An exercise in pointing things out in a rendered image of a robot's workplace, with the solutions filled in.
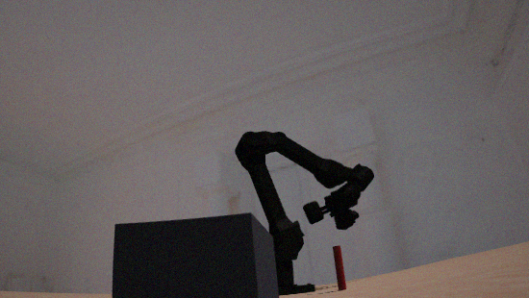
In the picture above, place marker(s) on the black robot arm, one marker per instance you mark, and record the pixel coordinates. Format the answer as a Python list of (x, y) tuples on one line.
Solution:
[(288, 240)]

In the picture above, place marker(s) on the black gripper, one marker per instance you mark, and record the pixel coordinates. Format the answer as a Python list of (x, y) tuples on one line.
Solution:
[(316, 214)]

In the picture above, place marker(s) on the dark red peg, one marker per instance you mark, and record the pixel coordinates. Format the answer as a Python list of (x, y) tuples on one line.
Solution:
[(339, 268)]

